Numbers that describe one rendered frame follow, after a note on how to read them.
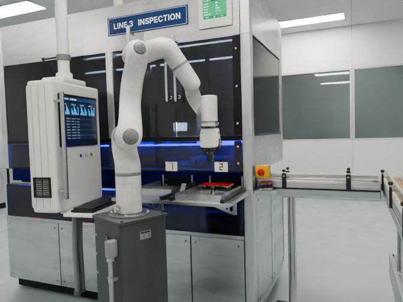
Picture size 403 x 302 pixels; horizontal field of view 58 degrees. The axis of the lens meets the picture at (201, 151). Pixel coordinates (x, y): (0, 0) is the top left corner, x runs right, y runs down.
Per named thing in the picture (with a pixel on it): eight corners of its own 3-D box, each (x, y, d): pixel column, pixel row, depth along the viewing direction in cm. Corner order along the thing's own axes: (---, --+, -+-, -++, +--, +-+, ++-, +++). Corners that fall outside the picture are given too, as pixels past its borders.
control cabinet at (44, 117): (80, 197, 255) (74, 85, 251) (104, 197, 250) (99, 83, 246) (29, 213, 206) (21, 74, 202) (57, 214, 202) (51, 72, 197)
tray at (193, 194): (200, 189, 222) (200, 184, 222) (240, 191, 212) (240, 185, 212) (174, 199, 191) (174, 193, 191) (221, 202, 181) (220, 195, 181)
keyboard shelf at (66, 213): (93, 202, 247) (93, 198, 247) (131, 202, 240) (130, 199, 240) (50, 217, 204) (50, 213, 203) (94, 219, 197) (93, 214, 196)
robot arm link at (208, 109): (198, 121, 187) (204, 121, 178) (197, 96, 186) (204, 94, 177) (213, 121, 190) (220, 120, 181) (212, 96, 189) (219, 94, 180)
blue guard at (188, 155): (9, 166, 291) (8, 144, 290) (242, 171, 215) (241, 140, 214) (8, 166, 290) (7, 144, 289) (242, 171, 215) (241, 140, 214)
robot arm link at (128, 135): (135, 150, 175) (143, 151, 160) (110, 147, 171) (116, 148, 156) (146, 47, 175) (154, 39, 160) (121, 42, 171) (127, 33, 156)
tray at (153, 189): (160, 185, 246) (160, 180, 246) (195, 186, 236) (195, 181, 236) (132, 193, 215) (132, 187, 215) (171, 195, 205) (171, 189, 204)
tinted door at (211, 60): (177, 136, 232) (174, 43, 229) (242, 135, 215) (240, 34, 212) (177, 136, 231) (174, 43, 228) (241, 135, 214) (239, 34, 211)
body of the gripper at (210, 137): (221, 125, 185) (222, 147, 186) (202, 126, 189) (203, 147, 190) (216, 125, 178) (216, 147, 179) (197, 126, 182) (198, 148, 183)
